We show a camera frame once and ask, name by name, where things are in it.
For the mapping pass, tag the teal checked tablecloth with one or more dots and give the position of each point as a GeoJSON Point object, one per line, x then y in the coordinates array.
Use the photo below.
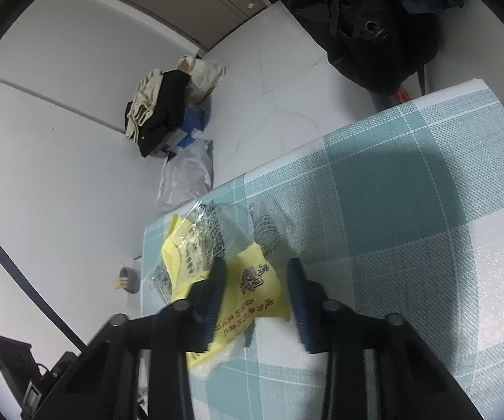
{"type": "Point", "coordinates": [387, 227]}

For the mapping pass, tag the dark round cup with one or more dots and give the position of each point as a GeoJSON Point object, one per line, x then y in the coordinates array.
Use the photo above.
{"type": "Point", "coordinates": [128, 281]}

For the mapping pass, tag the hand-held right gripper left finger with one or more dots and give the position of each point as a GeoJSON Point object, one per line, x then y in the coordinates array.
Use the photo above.
{"type": "Point", "coordinates": [210, 302]}

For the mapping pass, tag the cream tote bag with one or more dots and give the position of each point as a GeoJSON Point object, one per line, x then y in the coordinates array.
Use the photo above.
{"type": "Point", "coordinates": [203, 76]}

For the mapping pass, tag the blue cardboard box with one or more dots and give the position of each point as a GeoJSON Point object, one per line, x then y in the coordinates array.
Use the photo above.
{"type": "Point", "coordinates": [192, 127]}

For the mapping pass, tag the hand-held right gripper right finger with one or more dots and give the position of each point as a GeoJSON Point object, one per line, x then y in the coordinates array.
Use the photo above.
{"type": "Point", "coordinates": [300, 310]}

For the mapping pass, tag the small orange item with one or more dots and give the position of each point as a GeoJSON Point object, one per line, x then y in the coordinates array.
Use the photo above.
{"type": "Point", "coordinates": [403, 95]}

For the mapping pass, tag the clear printed plastic wrapper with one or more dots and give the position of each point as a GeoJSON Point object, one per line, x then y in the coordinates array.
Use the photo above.
{"type": "Point", "coordinates": [199, 236]}

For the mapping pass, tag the black power box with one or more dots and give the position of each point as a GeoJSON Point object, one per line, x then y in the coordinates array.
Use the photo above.
{"type": "Point", "coordinates": [13, 358]}

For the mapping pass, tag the yellow plastic bag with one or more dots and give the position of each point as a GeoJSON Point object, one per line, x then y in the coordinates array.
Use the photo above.
{"type": "Point", "coordinates": [260, 288]}

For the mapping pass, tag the beige folded clothes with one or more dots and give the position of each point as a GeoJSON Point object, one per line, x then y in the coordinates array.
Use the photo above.
{"type": "Point", "coordinates": [144, 100]}

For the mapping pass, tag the large black bag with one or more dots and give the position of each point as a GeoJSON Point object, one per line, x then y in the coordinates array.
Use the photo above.
{"type": "Point", "coordinates": [365, 30]}

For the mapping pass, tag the grey plastic bag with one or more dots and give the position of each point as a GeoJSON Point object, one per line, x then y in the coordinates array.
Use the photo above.
{"type": "Point", "coordinates": [188, 175]}

